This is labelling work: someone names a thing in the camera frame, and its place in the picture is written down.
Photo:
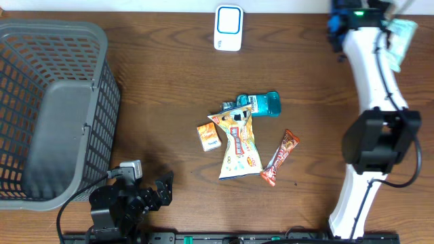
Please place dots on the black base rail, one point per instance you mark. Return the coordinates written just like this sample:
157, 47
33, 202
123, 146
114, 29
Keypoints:
295, 236

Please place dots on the white barcode scanner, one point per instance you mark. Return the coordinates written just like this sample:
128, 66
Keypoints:
228, 28

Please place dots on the blue mouthwash bottle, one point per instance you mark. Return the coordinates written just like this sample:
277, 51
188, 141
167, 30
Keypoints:
263, 105

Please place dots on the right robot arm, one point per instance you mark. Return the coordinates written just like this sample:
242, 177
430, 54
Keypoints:
381, 147

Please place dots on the yellow snack bag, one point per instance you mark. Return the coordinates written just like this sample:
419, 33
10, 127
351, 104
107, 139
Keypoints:
241, 157

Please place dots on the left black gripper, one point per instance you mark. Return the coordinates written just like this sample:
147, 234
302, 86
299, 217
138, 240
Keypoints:
163, 195

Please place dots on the teal white small packet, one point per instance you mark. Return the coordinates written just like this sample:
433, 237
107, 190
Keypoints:
397, 41

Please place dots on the small orange box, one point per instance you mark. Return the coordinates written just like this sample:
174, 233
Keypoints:
208, 137

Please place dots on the grey plastic shopping basket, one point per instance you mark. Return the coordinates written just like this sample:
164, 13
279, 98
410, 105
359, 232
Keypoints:
59, 107

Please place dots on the red-brown snack bar wrapper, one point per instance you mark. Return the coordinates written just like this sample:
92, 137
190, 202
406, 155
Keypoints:
288, 144

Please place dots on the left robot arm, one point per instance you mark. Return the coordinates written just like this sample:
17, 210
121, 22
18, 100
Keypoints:
117, 209

